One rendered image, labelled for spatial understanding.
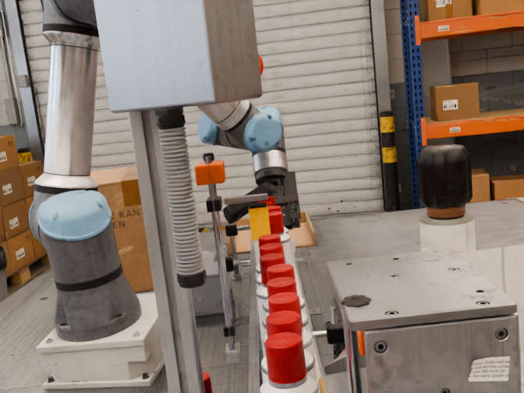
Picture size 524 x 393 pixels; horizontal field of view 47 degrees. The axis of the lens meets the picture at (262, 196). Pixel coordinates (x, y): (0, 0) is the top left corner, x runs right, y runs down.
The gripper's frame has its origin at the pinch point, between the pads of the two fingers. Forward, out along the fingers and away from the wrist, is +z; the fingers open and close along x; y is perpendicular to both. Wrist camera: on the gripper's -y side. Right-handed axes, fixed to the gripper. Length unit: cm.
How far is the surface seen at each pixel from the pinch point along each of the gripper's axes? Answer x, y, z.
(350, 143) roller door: 348, 77, -179
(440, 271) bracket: -76, 13, 20
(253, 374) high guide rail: -47, -4, 24
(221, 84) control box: -65, -3, -6
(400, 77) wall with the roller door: 326, 124, -224
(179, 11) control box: -68, -7, -13
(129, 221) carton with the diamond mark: 11.2, -31.7, -16.7
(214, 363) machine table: -12.6, -11.7, 19.3
